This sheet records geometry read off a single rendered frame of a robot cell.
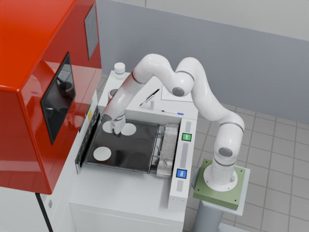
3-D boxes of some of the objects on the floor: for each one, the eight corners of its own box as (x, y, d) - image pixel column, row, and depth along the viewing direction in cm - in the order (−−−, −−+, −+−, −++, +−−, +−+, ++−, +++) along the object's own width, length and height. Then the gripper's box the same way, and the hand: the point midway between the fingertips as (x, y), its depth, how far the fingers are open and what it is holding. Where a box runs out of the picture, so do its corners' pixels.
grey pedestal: (253, 233, 275) (285, 171, 215) (244, 292, 246) (279, 237, 186) (188, 213, 285) (202, 147, 225) (172, 266, 255) (183, 207, 196)
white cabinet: (84, 263, 255) (68, 203, 196) (117, 155, 321) (112, 86, 262) (174, 280, 249) (186, 223, 190) (188, 166, 315) (201, 98, 256)
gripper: (117, 102, 202) (118, 125, 215) (104, 120, 192) (105, 142, 205) (129, 107, 200) (129, 129, 213) (116, 125, 190) (117, 147, 203)
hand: (117, 133), depth 208 cm, fingers closed
